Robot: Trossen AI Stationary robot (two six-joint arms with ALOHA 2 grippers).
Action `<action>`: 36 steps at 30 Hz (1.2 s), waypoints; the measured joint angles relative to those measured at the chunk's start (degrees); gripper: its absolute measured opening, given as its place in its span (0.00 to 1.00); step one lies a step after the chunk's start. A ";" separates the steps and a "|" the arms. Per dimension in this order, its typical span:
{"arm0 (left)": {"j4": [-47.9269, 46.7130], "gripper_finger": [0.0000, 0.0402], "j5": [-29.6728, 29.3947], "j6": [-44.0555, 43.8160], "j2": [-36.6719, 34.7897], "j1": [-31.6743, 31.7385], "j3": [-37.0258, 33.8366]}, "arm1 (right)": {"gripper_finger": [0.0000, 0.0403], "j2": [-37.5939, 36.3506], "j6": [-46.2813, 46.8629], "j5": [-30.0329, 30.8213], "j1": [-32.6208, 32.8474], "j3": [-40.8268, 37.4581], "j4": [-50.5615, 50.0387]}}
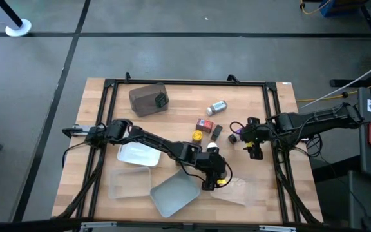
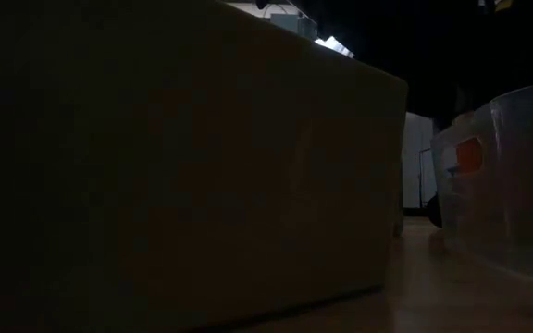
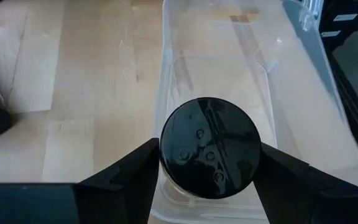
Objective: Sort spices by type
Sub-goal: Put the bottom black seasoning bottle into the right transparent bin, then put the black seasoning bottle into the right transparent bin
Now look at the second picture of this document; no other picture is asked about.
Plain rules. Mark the clear plastic storage bin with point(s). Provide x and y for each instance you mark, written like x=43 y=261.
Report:
x=516 y=222

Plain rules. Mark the large cardboard box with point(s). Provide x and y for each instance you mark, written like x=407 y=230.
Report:
x=178 y=185

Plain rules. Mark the bright ceiling light panel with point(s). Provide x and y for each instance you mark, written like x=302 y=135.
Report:
x=336 y=45

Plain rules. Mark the black cylindrical object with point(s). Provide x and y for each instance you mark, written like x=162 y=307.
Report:
x=434 y=210

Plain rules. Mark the grey wall box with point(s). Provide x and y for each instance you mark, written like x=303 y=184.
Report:
x=292 y=23

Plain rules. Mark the white wall column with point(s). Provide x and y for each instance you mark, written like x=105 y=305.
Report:
x=414 y=157

